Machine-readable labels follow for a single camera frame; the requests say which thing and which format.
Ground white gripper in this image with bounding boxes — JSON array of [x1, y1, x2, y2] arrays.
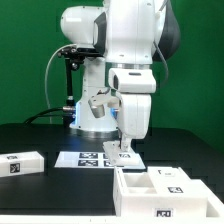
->
[[116, 92, 151, 152]]

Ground white cabinet door panel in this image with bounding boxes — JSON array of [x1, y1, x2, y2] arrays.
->
[[147, 165, 194, 198], [103, 140, 145, 169]]

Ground white cabinet body box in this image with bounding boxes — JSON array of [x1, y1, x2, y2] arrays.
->
[[113, 168, 207, 218]]

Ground white cabinet top block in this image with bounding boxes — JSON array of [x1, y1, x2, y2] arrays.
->
[[0, 151, 44, 177]]

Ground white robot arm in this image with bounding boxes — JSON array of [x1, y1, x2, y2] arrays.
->
[[61, 0, 180, 152]]

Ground white marker sheet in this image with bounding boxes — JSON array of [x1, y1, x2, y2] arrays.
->
[[55, 151, 112, 169]]

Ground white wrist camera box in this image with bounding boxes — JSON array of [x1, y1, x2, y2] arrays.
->
[[108, 68, 156, 94]]

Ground black base cables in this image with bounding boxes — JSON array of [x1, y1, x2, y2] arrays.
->
[[23, 106, 78, 125]]

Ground grey sleeved wrist cable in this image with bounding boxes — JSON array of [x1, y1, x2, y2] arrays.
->
[[153, 0, 171, 88]]

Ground black camera on stand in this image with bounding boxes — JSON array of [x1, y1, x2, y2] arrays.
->
[[57, 44, 101, 107]]

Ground grey camera cable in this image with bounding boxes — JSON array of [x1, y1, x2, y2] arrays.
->
[[44, 43, 78, 110]]

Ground white corner guide rail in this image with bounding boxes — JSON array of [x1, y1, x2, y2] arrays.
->
[[193, 179, 224, 219]]

